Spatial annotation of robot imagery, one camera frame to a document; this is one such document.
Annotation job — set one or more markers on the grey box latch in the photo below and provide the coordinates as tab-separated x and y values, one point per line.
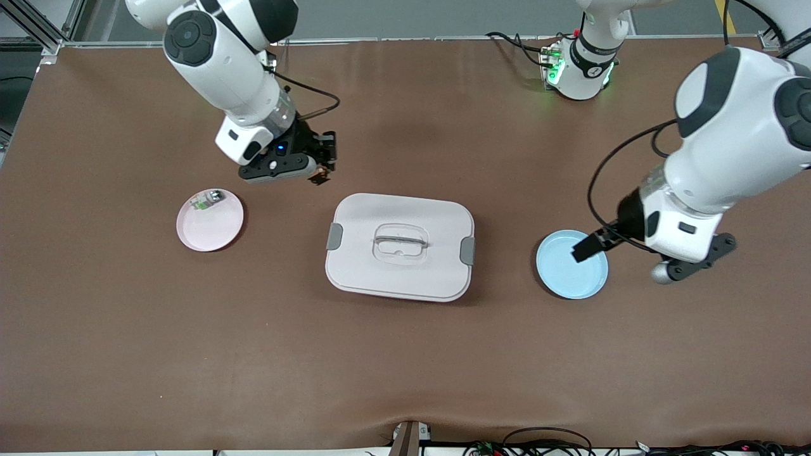
467	251
334	236

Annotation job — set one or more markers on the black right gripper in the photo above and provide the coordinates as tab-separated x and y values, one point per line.
303	139

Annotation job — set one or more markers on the light blue round plate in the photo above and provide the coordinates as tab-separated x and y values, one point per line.
564	282

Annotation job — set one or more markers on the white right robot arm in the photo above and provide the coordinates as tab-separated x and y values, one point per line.
215	63

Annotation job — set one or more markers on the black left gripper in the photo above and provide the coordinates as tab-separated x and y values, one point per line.
629	217

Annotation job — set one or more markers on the aluminium frame post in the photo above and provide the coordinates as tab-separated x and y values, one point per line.
44	35
768	41

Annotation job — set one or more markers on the aluminium table edge rail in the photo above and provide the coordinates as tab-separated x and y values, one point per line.
380	40

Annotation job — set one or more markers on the pale pink round plate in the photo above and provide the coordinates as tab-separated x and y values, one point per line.
212	229

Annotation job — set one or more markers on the white lidded plastic box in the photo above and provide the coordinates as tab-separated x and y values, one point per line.
380	278

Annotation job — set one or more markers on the orange and black switch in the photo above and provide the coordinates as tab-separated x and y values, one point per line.
320	175

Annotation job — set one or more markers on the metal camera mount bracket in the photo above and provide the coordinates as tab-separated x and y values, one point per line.
408	440

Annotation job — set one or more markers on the green and white switch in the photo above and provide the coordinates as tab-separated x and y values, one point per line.
203	202

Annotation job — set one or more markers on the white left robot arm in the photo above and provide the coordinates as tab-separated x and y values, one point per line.
728	126

